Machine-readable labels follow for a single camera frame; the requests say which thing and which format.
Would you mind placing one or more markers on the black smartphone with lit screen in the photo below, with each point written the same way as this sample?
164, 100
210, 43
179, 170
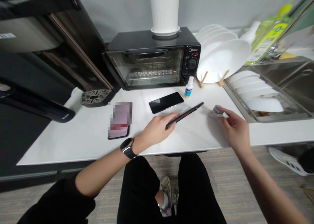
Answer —
120, 121

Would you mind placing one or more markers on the stainless steel sink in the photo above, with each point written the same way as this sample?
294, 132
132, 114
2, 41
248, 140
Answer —
292, 72

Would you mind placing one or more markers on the black and grey appliance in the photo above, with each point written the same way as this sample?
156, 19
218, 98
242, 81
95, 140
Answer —
27, 62

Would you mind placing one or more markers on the grey cleaning cloth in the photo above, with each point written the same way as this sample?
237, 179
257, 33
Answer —
215, 112

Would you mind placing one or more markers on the black toaster oven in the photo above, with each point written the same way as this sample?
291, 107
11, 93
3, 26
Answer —
152, 62

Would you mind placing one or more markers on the row of white plates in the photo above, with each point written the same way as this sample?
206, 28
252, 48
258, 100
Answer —
220, 54

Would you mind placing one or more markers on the dark brown drinks machine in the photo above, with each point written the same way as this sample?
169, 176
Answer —
83, 49

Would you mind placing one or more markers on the thin black smartphone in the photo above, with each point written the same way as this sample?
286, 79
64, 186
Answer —
189, 112

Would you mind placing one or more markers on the white ribbed cylinder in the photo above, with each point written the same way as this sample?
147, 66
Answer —
164, 10

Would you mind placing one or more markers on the person's right hand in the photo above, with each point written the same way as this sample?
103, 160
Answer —
236, 128

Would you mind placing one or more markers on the metal dish drainer tray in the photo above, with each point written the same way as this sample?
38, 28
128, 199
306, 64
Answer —
294, 114

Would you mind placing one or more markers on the wooden plate rack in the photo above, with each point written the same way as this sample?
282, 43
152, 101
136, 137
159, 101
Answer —
202, 81

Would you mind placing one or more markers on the small white spray bottle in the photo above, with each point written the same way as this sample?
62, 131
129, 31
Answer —
189, 89

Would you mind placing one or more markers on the black smartphone with dark screen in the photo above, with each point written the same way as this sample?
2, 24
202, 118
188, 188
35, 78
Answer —
166, 102

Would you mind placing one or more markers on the green dish soap bottle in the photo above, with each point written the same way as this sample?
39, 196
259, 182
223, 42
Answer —
272, 30

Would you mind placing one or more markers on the row of white bowls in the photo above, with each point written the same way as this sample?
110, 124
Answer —
257, 91

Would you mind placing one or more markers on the person's left hand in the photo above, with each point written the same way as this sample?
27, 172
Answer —
152, 130

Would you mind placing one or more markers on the person's legs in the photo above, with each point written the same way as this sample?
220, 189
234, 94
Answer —
196, 192

